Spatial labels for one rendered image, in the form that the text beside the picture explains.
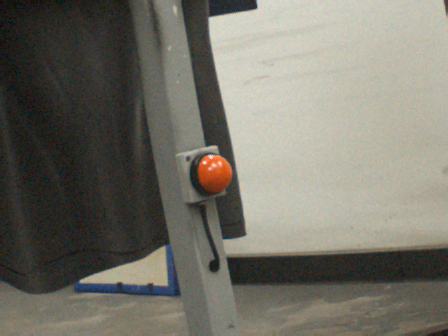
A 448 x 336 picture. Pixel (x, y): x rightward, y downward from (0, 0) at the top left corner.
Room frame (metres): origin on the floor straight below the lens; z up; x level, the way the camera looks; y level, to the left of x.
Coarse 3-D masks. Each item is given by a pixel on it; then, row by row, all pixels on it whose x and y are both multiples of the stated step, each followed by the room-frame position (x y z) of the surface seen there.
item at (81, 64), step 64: (0, 0) 1.42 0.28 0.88; (64, 0) 1.49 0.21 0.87; (192, 0) 1.65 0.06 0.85; (0, 64) 1.42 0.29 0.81; (64, 64) 1.48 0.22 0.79; (128, 64) 1.56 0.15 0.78; (192, 64) 1.64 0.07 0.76; (0, 128) 1.40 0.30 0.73; (64, 128) 1.47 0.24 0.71; (128, 128) 1.55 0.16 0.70; (0, 192) 1.39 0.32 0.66; (64, 192) 1.47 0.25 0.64; (128, 192) 1.55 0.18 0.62; (0, 256) 1.38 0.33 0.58; (64, 256) 1.46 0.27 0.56; (128, 256) 1.52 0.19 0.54
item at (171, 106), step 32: (128, 0) 1.24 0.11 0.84; (160, 0) 1.22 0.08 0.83; (160, 32) 1.22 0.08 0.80; (160, 64) 1.22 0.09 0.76; (160, 96) 1.23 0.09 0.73; (192, 96) 1.24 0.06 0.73; (160, 128) 1.23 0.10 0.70; (192, 128) 1.24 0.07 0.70; (160, 160) 1.24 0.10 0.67; (192, 160) 1.21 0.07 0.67; (160, 192) 1.24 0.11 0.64; (192, 192) 1.21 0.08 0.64; (224, 192) 1.24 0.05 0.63; (192, 224) 1.22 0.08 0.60; (192, 256) 1.22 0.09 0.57; (224, 256) 1.24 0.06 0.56; (192, 288) 1.23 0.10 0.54; (224, 288) 1.24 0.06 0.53; (192, 320) 1.24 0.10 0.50; (224, 320) 1.23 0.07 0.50
